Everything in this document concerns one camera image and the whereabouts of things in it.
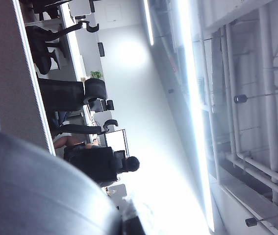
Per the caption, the white desk divider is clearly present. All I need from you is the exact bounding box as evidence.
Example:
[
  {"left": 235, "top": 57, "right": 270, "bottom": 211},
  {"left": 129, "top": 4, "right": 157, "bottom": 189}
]
[
  {"left": 69, "top": 0, "right": 96, "bottom": 17},
  {"left": 93, "top": 111, "right": 113, "bottom": 127},
  {"left": 107, "top": 184, "right": 128, "bottom": 209}
]

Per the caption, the short ceiling light strip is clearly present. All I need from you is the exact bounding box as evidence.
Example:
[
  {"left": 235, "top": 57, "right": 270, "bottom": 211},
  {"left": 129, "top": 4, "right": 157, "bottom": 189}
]
[{"left": 143, "top": 0, "right": 155, "bottom": 46}]

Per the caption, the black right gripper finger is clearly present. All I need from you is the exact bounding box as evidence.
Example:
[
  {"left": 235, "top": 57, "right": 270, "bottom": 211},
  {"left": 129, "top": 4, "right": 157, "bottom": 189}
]
[{"left": 123, "top": 199, "right": 146, "bottom": 235}]

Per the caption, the seated person with dark hair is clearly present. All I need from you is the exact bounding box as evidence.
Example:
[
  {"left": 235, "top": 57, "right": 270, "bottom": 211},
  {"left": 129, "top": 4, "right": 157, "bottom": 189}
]
[{"left": 54, "top": 136, "right": 140, "bottom": 174}]

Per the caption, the brown-grey desk partition panel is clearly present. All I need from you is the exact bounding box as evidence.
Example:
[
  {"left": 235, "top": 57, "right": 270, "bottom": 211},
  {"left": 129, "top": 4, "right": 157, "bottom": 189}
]
[{"left": 0, "top": 0, "right": 56, "bottom": 157}]

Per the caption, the thick white ceiling pipe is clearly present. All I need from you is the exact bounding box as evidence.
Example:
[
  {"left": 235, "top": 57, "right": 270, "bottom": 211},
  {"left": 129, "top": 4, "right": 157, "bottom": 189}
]
[{"left": 258, "top": 4, "right": 278, "bottom": 204}]

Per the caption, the dark grey watering can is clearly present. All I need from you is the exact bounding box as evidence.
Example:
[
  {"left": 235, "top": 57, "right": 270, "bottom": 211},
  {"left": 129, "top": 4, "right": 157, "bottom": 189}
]
[{"left": 0, "top": 131, "right": 124, "bottom": 235}]

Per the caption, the small potted plant black pot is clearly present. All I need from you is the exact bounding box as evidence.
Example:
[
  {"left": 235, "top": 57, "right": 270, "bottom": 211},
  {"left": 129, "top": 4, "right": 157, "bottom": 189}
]
[{"left": 89, "top": 70, "right": 104, "bottom": 80}]

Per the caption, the white screen with black frame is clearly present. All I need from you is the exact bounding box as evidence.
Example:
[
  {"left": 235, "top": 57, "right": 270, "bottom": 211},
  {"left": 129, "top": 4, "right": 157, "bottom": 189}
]
[{"left": 103, "top": 129, "right": 129, "bottom": 158}]

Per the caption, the long bright ceiling light strip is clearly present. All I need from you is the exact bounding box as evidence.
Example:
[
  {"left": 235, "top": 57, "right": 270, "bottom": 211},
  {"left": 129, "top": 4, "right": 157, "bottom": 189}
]
[{"left": 177, "top": 0, "right": 215, "bottom": 232}]

